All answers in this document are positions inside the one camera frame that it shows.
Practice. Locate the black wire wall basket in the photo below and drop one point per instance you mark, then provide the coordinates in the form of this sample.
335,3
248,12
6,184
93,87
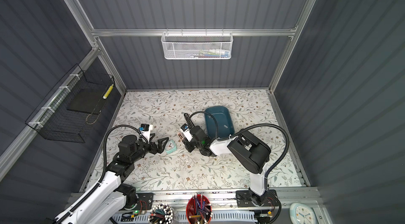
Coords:
72,111

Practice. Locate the white wire wall basket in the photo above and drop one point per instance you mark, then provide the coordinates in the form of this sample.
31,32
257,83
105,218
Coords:
205,47

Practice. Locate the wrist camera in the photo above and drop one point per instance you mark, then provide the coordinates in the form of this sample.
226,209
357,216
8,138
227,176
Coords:
186,132
145,130

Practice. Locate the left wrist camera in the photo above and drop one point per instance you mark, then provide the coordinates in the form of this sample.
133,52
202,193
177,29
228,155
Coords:
145,130

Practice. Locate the red pencil cup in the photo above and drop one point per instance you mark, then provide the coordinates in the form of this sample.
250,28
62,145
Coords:
199,210

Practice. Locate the black pen holder cup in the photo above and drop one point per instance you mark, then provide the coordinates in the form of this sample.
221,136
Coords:
161,214

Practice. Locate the pale blue round clock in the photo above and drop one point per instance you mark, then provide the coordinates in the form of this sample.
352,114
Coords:
302,214

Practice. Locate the small mint alarm clock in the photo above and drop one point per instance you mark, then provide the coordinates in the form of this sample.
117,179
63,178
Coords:
170,147

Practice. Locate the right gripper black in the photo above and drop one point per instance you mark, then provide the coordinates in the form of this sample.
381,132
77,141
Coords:
187,144

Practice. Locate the teal plastic tray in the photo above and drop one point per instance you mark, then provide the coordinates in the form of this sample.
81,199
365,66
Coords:
223,117

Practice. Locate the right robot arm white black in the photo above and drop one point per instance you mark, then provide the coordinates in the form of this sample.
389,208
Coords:
252,153

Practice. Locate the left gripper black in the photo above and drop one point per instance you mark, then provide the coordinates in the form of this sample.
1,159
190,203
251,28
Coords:
159,148

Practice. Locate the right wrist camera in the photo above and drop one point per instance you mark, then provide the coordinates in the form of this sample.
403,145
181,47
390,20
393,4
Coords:
186,132

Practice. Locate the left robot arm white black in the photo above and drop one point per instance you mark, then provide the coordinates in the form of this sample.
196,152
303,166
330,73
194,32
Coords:
110,193

